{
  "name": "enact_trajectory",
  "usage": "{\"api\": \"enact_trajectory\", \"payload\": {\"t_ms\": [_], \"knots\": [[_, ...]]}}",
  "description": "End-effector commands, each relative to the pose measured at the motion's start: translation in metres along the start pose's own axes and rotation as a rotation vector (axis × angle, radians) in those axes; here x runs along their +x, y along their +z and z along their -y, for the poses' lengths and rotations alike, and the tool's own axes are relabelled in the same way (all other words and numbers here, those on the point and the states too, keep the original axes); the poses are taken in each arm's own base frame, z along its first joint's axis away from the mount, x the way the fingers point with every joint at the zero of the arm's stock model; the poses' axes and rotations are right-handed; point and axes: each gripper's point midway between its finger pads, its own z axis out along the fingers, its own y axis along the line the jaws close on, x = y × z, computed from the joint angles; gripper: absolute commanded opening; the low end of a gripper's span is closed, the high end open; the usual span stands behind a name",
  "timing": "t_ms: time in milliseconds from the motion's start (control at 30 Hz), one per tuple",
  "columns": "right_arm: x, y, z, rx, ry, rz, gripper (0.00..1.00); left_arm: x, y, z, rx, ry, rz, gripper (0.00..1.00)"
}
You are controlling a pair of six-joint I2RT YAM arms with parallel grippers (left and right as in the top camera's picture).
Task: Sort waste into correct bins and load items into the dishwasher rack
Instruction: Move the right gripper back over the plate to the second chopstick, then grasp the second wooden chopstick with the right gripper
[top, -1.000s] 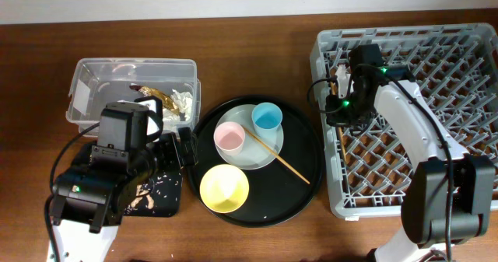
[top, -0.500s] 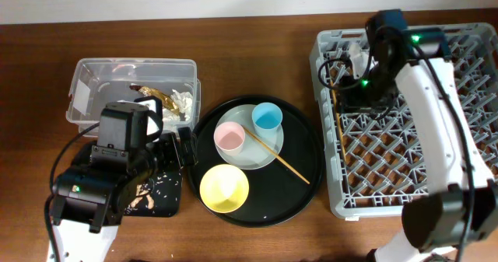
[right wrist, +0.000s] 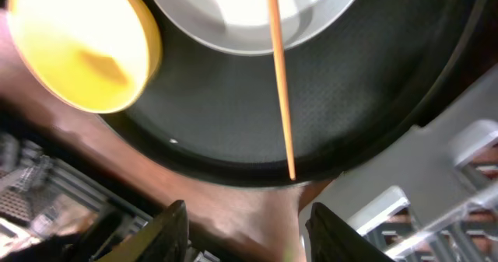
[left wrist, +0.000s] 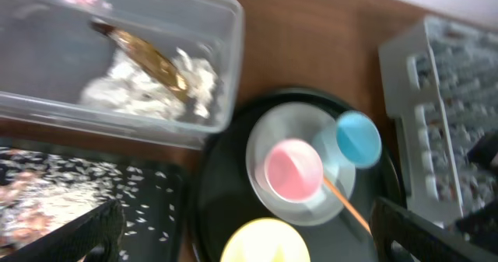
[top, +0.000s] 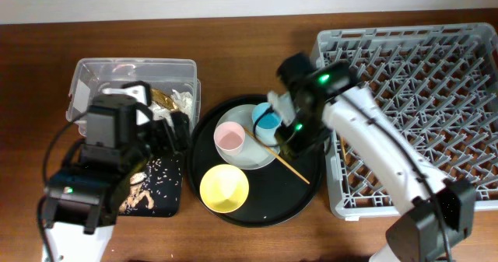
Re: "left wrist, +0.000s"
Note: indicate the black rectangular tray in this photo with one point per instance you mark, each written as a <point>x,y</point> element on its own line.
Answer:
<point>148,200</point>

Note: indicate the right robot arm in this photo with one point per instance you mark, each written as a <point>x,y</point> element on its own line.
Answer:
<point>482,184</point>

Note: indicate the grey dishwasher rack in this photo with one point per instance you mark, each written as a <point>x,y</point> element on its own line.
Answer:
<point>440,88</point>

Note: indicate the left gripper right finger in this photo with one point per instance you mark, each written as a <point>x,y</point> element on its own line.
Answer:
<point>401,235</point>

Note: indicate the blue cup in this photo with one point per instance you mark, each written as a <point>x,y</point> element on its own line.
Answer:
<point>352,139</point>

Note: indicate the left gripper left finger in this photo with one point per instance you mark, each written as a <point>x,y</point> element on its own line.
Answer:
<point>94,236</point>

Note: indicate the yellow bowl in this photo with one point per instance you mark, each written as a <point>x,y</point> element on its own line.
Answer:
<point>265,240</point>

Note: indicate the food scraps and rice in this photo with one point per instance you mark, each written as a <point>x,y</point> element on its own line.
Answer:
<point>50,200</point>

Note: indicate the clear plastic bin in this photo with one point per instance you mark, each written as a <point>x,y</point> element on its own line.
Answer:
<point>49,53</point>

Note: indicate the grey round plate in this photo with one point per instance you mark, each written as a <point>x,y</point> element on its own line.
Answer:
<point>302,121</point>

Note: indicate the wooden chopstick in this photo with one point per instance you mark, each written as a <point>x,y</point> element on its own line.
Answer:
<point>360,219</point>

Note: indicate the white napkin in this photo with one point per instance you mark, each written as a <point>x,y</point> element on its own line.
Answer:
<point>128,89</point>

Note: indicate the pink cup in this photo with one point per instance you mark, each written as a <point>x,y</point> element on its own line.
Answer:
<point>292,171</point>

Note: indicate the round black tray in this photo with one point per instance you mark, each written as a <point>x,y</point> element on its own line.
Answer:
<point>223,199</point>

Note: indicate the gold foil wrapper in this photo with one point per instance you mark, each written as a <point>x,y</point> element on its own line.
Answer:
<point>147,57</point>

